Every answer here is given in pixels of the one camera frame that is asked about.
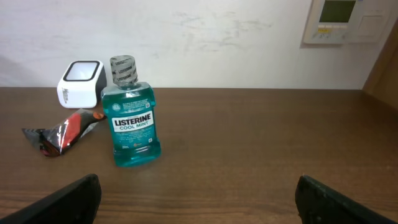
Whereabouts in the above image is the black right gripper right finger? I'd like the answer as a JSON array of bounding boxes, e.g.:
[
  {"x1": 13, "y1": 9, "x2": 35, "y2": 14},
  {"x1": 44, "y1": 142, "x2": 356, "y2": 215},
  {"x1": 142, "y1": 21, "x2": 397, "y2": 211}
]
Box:
[{"x1": 295, "y1": 175, "x2": 397, "y2": 224}]

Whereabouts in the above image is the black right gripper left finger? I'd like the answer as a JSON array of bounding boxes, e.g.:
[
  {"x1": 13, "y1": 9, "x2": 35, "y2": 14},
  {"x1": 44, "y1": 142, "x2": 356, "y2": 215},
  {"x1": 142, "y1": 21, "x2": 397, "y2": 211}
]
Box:
[{"x1": 1, "y1": 174, "x2": 101, "y2": 224}]

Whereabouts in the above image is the black red snack wrapper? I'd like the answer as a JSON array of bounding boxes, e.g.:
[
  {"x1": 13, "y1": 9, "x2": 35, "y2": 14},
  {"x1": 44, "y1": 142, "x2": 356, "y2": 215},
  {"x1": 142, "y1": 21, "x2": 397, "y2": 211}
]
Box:
[{"x1": 22, "y1": 109, "x2": 106, "y2": 157}]

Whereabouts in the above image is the teal Listerine mouthwash bottle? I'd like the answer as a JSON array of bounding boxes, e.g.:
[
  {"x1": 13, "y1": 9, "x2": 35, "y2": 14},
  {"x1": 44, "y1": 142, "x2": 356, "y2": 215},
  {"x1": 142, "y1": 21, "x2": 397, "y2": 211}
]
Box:
[{"x1": 101, "y1": 55, "x2": 161, "y2": 167}]

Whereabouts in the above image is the white barcode scanner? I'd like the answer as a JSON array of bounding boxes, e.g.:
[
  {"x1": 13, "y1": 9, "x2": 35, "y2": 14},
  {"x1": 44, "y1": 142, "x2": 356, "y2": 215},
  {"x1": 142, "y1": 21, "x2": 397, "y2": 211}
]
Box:
[{"x1": 57, "y1": 60, "x2": 107, "y2": 109}]

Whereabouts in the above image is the beige wall control panel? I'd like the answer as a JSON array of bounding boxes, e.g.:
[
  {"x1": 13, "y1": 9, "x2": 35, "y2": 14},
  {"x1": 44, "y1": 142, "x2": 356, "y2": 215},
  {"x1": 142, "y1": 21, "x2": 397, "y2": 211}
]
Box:
[{"x1": 303, "y1": 0, "x2": 397, "y2": 45}]

